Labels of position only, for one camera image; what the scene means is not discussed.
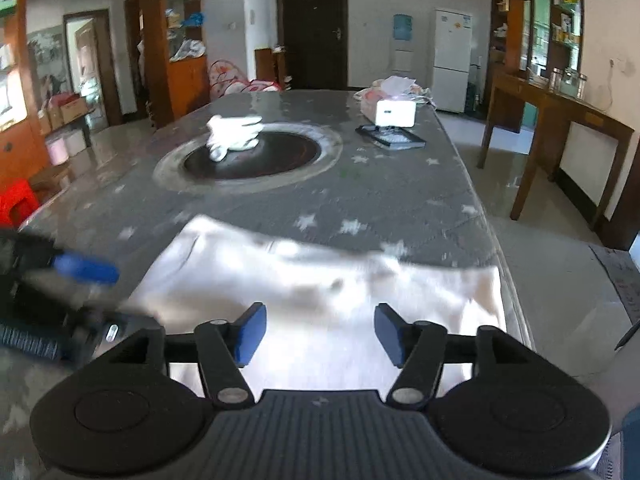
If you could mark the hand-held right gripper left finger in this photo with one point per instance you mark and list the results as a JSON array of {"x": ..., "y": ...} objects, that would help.
[{"x": 250, "y": 335}]

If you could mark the wooden open shelf cabinet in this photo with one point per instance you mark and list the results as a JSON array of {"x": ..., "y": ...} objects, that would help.
[{"x": 187, "y": 85}]

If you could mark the grey star-print table cover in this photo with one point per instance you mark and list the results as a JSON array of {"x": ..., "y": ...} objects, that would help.
[{"x": 400, "y": 200}]

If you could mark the wooden display cabinet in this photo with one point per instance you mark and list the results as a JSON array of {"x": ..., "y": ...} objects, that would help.
[{"x": 510, "y": 25}]

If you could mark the red plastic stool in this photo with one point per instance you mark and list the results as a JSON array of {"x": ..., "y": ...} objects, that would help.
[{"x": 17, "y": 202}]

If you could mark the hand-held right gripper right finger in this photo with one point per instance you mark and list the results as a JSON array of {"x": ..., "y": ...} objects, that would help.
[{"x": 390, "y": 335}]

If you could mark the round dark turntable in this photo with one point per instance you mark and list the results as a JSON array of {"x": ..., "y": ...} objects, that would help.
[{"x": 280, "y": 155}]

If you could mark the patterned floor mat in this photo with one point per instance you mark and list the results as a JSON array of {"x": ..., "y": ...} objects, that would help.
[{"x": 620, "y": 280}]

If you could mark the white garment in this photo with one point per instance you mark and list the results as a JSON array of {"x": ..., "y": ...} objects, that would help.
[{"x": 320, "y": 300}]

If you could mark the small wooden cabinet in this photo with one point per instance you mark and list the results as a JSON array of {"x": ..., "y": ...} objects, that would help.
[{"x": 267, "y": 70}]

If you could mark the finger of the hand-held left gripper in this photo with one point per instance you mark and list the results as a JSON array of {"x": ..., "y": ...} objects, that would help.
[{"x": 87, "y": 268}]

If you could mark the blue plastic bag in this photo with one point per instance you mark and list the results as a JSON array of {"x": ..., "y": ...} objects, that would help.
[{"x": 194, "y": 20}]

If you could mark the framed wall painting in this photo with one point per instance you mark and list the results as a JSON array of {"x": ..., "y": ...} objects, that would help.
[{"x": 47, "y": 67}]

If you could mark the wooden console table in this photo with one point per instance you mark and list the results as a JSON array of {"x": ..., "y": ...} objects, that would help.
[{"x": 575, "y": 115}]

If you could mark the plastic bag with contents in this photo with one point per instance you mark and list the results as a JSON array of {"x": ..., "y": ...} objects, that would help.
[{"x": 395, "y": 87}]

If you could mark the pink bucket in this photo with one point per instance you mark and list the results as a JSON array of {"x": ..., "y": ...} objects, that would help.
[{"x": 57, "y": 151}]

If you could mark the white gloves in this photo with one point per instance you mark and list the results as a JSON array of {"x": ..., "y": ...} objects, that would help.
[{"x": 232, "y": 135}]

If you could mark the water dispenser with blue bottle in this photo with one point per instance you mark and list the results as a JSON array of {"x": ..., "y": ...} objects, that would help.
[{"x": 402, "y": 40}]

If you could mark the white pink tissue box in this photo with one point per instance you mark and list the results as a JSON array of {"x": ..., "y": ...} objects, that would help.
[{"x": 395, "y": 112}]

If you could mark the cardboard box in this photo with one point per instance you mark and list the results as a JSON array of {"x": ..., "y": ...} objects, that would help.
[{"x": 70, "y": 107}]

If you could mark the glass jar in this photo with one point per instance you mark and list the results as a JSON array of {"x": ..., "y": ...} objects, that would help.
[
  {"x": 556, "y": 80},
  {"x": 570, "y": 82},
  {"x": 581, "y": 85}
]

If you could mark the crumpled clear plastic bag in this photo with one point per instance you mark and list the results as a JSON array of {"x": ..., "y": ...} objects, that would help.
[{"x": 189, "y": 51}]

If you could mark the dark wooden door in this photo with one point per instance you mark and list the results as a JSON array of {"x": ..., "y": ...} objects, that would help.
[{"x": 312, "y": 30}]

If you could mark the black flat tray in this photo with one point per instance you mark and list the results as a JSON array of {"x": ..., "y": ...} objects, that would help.
[{"x": 390, "y": 137}]

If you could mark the white refrigerator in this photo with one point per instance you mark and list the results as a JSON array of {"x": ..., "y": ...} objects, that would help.
[{"x": 451, "y": 60}]

